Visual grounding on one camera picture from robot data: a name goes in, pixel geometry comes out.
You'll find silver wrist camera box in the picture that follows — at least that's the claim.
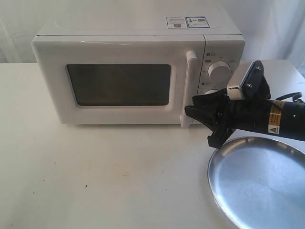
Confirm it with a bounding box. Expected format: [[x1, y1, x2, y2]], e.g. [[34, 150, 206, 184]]
[[226, 60, 264, 101]]

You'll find white label sticker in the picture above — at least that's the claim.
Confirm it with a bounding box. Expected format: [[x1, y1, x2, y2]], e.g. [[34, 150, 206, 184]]
[[166, 17, 188, 29]]

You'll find upper white control knob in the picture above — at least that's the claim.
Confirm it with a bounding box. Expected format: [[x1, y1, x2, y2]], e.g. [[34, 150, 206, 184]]
[[208, 61, 231, 81]]

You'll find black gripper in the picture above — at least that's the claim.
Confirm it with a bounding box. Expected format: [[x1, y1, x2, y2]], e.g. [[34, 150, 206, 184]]
[[184, 88, 256, 148]]

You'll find blue label sticker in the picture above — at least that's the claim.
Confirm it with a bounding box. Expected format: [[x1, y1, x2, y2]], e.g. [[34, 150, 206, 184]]
[[185, 16, 210, 29]]

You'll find white microwave oven body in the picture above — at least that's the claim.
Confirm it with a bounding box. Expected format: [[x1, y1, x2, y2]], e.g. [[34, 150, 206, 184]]
[[35, 6, 245, 96]]

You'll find round stainless steel tray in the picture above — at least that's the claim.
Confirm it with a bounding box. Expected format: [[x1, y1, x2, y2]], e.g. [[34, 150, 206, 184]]
[[207, 136, 305, 229]]

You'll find lower white control knob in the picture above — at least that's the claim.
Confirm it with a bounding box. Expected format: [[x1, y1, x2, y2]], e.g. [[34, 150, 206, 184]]
[[204, 89, 218, 95]]

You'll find white control knob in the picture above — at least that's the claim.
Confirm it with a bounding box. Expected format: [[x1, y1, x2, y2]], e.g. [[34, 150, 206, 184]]
[[208, 61, 231, 81], [204, 89, 218, 95]]

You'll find white microwave door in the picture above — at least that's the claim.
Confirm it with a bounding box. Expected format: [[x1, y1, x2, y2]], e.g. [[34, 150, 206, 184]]
[[32, 35, 205, 128]]

